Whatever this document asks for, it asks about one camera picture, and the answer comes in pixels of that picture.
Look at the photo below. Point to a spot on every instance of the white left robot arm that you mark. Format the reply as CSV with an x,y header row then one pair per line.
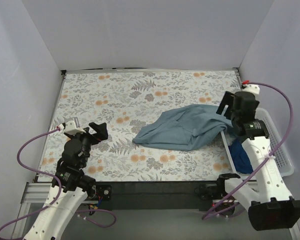
x,y
71,186

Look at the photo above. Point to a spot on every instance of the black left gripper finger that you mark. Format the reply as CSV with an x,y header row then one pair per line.
x,y
101,133
85,130

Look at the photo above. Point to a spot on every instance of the light blue t shirt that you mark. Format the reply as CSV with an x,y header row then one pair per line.
x,y
187,128

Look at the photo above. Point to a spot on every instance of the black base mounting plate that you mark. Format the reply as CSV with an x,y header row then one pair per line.
x,y
157,195

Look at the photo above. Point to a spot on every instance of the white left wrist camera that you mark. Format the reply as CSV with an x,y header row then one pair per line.
x,y
72,127

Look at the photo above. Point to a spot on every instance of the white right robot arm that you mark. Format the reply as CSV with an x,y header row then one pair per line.
x,y
273,206

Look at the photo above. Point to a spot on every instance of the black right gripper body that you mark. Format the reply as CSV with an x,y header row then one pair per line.
x,y
231,106

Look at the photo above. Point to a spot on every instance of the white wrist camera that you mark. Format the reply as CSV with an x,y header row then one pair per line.
x,y
246,86
72,127

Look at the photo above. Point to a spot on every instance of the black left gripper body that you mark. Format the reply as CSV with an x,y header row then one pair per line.
x,y
94,136

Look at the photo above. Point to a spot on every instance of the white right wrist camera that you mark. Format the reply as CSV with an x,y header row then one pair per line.
x,y
246,86

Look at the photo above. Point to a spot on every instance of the dark blue t shirt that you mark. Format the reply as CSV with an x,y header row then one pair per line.
x,y
240,158

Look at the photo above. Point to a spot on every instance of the floral patterned table cloth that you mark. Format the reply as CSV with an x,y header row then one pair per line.
x,y
129,100

